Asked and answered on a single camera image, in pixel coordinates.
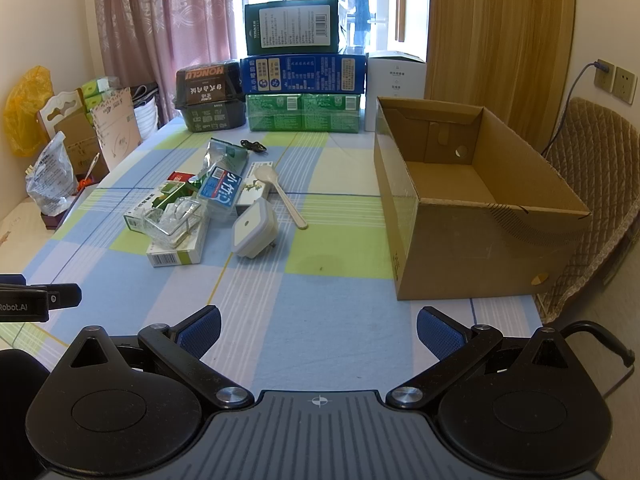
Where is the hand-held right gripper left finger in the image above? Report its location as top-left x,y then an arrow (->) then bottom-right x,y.
65,305 -> 255,411

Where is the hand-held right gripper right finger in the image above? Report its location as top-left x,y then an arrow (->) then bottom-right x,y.
386,306 -> 576,411

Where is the white light green medicine box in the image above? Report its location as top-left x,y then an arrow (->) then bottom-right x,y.
146,220 -> 208,267

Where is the large cardboard box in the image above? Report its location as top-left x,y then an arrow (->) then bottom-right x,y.
374,96 -> 592,302

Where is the beige plastic spoon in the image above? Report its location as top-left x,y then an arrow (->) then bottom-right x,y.
253,166 -> 308,230

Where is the silver green tea bag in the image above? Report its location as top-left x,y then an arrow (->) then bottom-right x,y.
152,137 -> 251,211

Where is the checked cloth desktop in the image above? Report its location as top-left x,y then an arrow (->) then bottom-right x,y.
0,119 -> 546,396

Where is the dark wooden stand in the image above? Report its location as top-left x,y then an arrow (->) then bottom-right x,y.
39,187 -> 86,231

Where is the white dark green medicine box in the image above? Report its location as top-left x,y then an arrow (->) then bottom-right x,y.
123,187 -> 171,233

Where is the clear plastic container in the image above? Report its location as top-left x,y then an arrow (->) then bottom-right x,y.
142,199 -> 208,248

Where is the clear printed plastic bag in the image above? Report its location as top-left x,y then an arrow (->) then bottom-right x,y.
26,132 -> 76,216

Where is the white plug-in night light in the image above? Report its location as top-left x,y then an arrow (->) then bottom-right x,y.
231,197 -> 281,260

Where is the blue white packet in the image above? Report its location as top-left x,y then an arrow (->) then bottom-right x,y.
197,162 -> 246,220

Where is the bird print medicine box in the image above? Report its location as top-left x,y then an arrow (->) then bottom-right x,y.
235,161 -> 275,211

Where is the cardboard box with hanger hole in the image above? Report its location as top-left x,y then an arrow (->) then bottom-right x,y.
37,87 -> 108,181

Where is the black curved tube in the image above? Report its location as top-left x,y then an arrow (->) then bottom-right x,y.
560,322 -> 636,367

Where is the yellow plastic bag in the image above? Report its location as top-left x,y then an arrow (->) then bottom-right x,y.
4,66 -> 55,158

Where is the printed brown cardboard box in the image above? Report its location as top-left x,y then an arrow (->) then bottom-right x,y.
90,87 -> 142,168

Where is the green tissue pack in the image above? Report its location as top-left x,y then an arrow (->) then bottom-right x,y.
80,76 -> 121,111

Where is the quilted brown chair back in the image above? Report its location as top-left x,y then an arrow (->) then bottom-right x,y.
534,97 -> 640,325

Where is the green wrapped box pack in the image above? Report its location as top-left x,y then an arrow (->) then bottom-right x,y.
245,93 -> 361,133

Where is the black instant noodle bowl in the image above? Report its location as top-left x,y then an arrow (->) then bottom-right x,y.
175,59 -> 248,133

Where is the blue printed box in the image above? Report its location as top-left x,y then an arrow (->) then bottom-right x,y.
240,54 -> 368,95

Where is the wooden door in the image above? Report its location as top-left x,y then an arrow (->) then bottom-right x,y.
425,0 -> 578,161

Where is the pink patterned curtain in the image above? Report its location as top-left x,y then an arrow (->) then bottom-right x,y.
92,0 -> 238,126

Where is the grey charger cable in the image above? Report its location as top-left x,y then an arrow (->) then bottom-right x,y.
542,60 -> 603,156

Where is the wall socket with plug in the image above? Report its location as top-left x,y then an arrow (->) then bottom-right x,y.
594,58 -> 616,93

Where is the empty wall socket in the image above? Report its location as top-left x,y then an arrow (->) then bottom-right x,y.
614,66 -> 638,106

